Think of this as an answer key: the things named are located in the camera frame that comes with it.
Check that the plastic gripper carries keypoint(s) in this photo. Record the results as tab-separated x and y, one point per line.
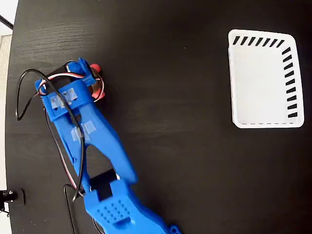
82	68

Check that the black table clamp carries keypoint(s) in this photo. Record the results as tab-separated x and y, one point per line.
20	197

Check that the black bar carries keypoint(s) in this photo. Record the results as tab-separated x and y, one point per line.
6	21

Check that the white plastic basket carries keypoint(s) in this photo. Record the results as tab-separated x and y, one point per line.
256	85

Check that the toy figure with white belly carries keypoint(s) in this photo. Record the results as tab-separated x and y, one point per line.
95	68

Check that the translucent tape piece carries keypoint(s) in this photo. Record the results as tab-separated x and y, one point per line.
83	130
70	94
58	102

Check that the plastic robot arm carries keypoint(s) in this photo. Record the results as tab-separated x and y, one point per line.
109	151

